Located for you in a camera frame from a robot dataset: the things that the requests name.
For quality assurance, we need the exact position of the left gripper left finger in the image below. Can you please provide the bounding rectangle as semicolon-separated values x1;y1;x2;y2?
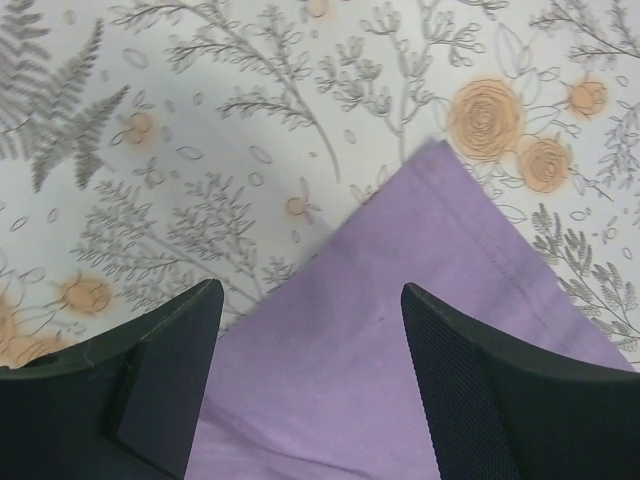
1;279;223;480

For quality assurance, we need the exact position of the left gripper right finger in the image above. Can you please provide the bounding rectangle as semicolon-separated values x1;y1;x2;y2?
401;283;639;479

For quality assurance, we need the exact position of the floral patterned table mat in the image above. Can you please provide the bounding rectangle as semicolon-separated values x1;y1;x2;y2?
1;1;639;367

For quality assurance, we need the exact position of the purple t shirt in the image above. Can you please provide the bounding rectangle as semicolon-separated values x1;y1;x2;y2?
187;142;628;479

